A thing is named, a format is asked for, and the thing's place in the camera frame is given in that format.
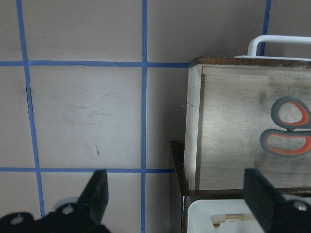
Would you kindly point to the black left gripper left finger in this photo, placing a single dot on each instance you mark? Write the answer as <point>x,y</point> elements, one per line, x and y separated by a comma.
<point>94,198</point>

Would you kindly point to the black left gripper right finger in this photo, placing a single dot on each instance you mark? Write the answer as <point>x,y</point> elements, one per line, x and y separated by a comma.
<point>267,205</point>

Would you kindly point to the grey orange scissors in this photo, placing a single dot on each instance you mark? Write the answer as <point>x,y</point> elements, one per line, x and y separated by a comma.
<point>299,129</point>

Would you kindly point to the light wooden drawer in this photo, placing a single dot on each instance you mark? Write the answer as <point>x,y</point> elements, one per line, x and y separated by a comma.
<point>228,107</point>

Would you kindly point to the white drawer handle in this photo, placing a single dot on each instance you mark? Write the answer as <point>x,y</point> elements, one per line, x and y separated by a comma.
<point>275,40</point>

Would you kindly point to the white plastic box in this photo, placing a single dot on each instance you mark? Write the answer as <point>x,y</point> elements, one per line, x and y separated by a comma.
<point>221,216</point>

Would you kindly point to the dark brown cabinet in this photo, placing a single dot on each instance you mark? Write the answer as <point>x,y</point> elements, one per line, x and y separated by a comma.
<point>298,213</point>

